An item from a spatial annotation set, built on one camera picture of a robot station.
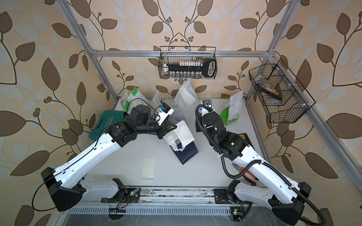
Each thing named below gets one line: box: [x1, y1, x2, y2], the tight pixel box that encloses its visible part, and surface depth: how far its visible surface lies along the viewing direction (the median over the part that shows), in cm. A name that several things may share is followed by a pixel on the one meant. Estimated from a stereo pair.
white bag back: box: [173, 79, 199, 114], surface depth 101 cm
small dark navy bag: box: [120, 89, 130, 111], surface depth 88 cm
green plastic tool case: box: [88, 110, 125, 141], surface depth 102 cm
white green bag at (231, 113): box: [219, 90, 244, 127], surface depth 94 cm
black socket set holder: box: [165, 58, 218, 78], surface depth 86 cm
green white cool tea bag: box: [123, 87, 150, 115], surface depth 90 cm
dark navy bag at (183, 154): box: [164, 130, 199, 165], surface depth 74 cm
